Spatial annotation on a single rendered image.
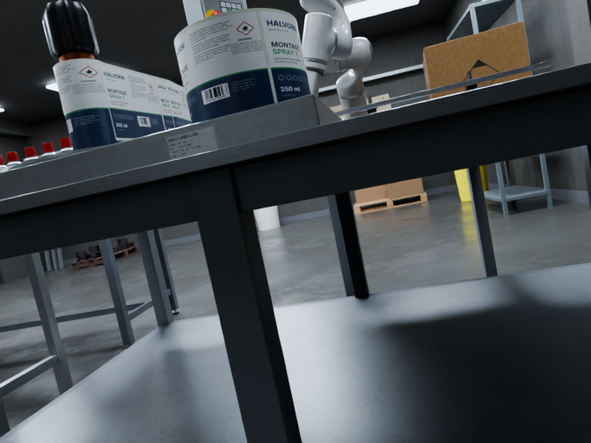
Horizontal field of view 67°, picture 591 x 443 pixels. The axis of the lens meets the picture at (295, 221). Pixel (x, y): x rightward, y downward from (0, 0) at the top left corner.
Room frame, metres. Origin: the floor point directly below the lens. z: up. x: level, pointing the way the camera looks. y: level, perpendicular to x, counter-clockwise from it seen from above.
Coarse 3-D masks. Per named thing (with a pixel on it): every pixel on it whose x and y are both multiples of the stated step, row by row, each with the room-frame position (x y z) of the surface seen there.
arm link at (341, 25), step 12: (300, 0) 1.40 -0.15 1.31; (312, 0) 1.38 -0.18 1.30; (324, 0) 1.37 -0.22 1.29; (324, 12) 1.40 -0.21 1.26; (336, 12) 1.38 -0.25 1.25; (336, 24) 1.40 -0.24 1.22; (348, 24) 1.37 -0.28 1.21; (348, 36) 1.36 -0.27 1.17; (336, 48) 1.34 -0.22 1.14; (348, 48) 1.36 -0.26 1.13
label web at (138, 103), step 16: (112, 80) 0.87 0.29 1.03; (128, 80) 0.92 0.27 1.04; (144, 80) 0.97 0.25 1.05; (160, 80) 1.02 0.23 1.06; (112, 96) 0.86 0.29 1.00; (128, 96) 0.91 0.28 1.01; (144, 96) 0.96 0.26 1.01; (160, 96) 1.01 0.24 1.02; (112, 112) 0.85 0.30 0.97; (128, 112) 0.90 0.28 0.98; (144, 112) 0.94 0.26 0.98; (160, 112) 1.00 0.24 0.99; (128, 128) 0.89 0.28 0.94; (144, 128) 0.93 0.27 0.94; (160, 128) 0.98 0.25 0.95
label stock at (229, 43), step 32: (192, 32) 0.66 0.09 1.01; (224, 32) 0.64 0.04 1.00; (256, 32) 0.65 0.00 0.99; (288, 32) 0.68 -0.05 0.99; (192, 64) 0.67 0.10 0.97; (224, 64) 0.64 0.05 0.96; (256, 64) 0.65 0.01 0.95; (288, 64) 0.67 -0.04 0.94; (192, 96) 0.69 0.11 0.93; (224, 96) 0.65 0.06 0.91; (256, 96) 0.64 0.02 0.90; (288, 96) 0.66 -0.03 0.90
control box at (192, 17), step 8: (184, 0) 1.48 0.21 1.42; (192, 0) 1.45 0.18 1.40; (200, 0) 1.42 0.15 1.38; (208, 0) 1.44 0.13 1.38; (216, 0) 1.46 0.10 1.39; (224, 0) 1.48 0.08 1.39; (232, 0) 1.50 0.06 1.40; (240, 0) 1.52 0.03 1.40; (192, 8) 1.46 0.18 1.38; (200, 8) 1.43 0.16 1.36; (208, 8) 1.43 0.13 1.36; (216, 8) 1.45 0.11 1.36; (192, 16) 1.46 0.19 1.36; (200, 16) 1.43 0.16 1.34; (208, 16) 1.43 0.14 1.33
